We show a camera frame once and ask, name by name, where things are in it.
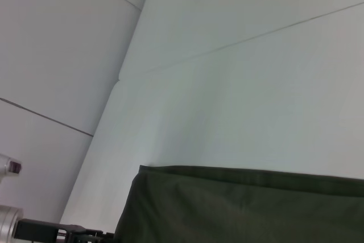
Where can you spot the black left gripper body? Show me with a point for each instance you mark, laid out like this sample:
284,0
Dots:
39,230

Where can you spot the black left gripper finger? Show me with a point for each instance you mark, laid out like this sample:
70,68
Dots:
91,236

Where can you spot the dark green FREE t-shirt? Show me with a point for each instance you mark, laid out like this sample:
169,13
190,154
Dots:
241,209

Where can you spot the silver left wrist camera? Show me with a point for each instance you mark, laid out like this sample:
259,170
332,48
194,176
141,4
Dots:
10,166

